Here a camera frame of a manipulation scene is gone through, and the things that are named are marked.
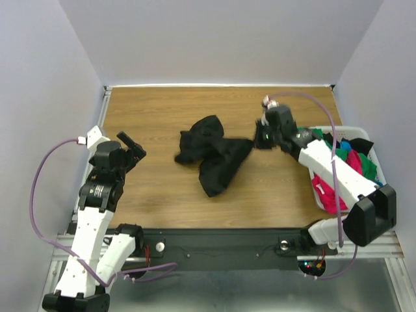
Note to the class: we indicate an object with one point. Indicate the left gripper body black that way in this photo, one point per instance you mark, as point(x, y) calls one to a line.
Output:
point(125, 168)

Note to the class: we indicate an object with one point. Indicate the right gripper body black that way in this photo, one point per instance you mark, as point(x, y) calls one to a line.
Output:
point(260, 136)

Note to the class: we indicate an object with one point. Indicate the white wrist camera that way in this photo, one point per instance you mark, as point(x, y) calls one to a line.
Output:
point(93, 138)
point(267, 104)

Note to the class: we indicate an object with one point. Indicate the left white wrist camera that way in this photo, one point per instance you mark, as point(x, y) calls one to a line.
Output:
point(93, 138)

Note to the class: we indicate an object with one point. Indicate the black t shirt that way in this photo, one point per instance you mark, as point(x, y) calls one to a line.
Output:
point(359, 145)
point(219, 158)

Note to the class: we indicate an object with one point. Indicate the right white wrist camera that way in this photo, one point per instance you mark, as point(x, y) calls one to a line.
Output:
point(267, 104)

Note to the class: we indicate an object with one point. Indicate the pink t shirt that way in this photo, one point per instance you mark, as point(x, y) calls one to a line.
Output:
point(325, 193)

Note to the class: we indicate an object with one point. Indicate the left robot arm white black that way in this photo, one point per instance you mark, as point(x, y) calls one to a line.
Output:
point(89, 274)

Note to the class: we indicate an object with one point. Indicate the green t shirt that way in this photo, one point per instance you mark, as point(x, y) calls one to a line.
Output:
point(369, 169)

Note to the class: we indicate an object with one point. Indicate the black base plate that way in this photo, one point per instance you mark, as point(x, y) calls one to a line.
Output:
point(227, 249)

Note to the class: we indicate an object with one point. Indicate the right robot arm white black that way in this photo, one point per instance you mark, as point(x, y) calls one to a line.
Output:
point(372, 209)

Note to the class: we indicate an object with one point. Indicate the blue t shirt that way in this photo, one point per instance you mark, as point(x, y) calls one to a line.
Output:
point(344, 145)

